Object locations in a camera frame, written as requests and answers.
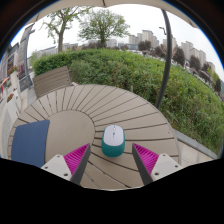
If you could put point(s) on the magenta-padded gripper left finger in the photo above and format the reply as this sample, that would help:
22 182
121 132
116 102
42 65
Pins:
60 166

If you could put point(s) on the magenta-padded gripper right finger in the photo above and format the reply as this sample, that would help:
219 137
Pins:
163 165

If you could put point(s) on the white and teal computer mouse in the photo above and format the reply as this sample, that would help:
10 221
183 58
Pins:
113 140

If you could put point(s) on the blue rectangular mouse pad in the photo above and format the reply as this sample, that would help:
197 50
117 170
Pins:
30 141

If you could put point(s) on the white flower planter box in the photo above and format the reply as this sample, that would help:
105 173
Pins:
12 105
13 78

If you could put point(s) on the wooden slatted chair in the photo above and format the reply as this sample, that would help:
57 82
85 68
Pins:
51 81

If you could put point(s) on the green hedge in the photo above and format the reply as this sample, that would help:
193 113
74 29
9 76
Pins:
133 76

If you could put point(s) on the dark curved parasol pole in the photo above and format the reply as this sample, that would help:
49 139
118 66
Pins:
167 56

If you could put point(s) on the grey storefront building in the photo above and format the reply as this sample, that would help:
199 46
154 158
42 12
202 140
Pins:
8 63

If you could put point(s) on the distant apartment buildings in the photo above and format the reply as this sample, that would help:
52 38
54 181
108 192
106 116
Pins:
148 36

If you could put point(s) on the bare-trunked leafy tree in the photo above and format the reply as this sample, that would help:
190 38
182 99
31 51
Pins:
60 36

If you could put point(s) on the round-crowned green tree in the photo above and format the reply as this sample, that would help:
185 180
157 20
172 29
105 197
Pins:
102 26

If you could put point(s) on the beige parasol canopy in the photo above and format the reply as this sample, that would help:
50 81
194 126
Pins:
110 2

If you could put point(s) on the tall grey sign post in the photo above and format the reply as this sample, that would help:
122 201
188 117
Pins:
25 56

